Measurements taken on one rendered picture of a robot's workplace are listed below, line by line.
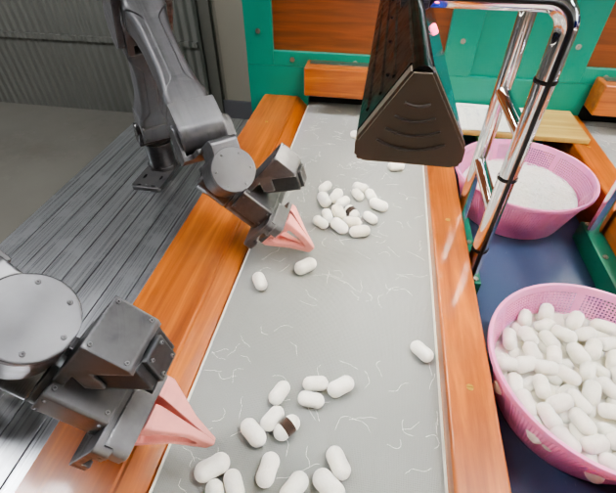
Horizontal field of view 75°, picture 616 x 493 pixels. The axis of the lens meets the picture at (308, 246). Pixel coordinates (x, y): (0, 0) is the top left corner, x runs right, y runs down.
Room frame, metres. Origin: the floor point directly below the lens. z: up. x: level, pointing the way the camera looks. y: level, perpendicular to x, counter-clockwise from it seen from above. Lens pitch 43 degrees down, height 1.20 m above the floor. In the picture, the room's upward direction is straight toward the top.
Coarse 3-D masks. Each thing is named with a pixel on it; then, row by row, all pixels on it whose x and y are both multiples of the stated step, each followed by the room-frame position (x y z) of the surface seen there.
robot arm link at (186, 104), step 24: (120, 0) 0.66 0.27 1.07; (144, 0) 0.67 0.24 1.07; (168, 0) 0.70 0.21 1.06; (120, 24) 0.68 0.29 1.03; (144, 24) 0.64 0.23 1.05; (168, 24) 0.65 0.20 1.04; (120, 48) 0.71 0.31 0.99; (144, 48) 0.62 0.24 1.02; (168, 48) 0.61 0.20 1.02; (168, 72) 0.58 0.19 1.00; (192, 72) 0.59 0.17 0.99; (168, 96) 0.55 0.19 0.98; (192, 96) 0.56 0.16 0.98; (168, 120) 0.55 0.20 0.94; (192, 120) 0.52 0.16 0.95; (216, 120) 0.53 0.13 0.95; (192, 144) 0.51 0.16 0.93
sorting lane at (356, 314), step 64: (320, 128) 0.93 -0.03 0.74; (384, 192) 0.66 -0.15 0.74; (256, 256) 0.48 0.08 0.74; (320, 256) 0.48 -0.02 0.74; (384, 256) 0.48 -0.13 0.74; (256, 320) 0.35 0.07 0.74; (320, 320) 0.35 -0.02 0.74; (384, 320) 0.35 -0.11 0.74; (256, 384) 0.25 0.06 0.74; (384, 384) 0.25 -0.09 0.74; (192, 448) 0.18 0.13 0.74; (256, 448) 0.18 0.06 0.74; (320, 448) 0.18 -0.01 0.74; (384, 448) 0.18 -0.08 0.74
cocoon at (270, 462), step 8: (264, 456) 0.16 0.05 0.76; (272, 456) 0.16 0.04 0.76; (264, 464) 0.15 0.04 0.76; (272, 464) 0.15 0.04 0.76; (256, 472) 0.15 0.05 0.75; (264, 472) 0.14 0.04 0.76; (272, 472) 0.15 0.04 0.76; (256, 480) 0.14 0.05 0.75; (264, 480) 0.14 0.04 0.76; (272, 480) 0.14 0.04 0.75
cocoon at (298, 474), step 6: (294, 474) 0.14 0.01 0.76; (300, 474) 0.14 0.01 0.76; (306, 474) 0.15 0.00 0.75; (288, 480) 0.14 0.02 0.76; (294, 480) 0.14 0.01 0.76; (300, 480) 0.14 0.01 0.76; (306, 480) 0.14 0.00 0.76; (282, 486) 0.13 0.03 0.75; (288, 486) 0.13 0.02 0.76; (294, 486) 0.13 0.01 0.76; (300, 486) 0.13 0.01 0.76; (306, 486) 0.13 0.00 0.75; (282, 492) 0.13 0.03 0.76; (288, 492) 0.13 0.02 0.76; (294, 492) 0.13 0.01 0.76; (300, 492) 0.13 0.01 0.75
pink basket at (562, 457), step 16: (528, 288) 0.38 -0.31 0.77; (544, 288) 0.39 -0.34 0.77; (560, 288) 0.39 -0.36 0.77; (576, 288) 0.38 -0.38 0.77; (592, 288) 0.38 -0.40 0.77; (512, 304) 0.36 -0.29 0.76; (528, 304) 0.37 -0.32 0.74; (560, 304) 0.38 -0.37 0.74; (576, 304) 0.37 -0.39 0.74; (592, 304) 0.37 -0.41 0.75; (608, 304) 0.36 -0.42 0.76; (496, 320) 0.33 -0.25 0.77; (512, 320) 0.36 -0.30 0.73; (608, 320) 0.35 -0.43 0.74; (496, 336) 0.32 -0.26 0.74; (496, 368) 0.26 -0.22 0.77; (512, 400) 0.22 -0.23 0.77; (512, 416) 0.22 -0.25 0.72; (528, 416) 0.20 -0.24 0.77; (544, 432) 0.18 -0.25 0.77; (544, 448) 0.18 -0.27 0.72; (560, 448) 0.17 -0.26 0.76; (560, 464) 0.17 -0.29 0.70; (576, 464) 0.16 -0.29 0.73; (592, 464) 0.15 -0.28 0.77; (608, 480) 0.15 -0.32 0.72
